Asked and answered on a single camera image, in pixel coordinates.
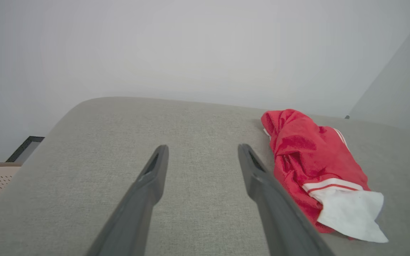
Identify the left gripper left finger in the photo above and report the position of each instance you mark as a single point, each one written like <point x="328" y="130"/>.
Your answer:
<point x="137" y="213"/>

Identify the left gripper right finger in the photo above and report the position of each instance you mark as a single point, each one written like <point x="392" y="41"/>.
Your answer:
<point x="279" y="220"/>

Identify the red white garment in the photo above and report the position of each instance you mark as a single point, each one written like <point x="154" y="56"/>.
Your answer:
<point x="297" y="149"/>

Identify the grey fabric sofa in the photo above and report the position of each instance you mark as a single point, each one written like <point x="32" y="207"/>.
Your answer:
<point x="198" y="124"/>

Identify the black rectangular frame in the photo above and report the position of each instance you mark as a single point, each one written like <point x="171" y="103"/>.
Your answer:
<point x="27" y="145"/>

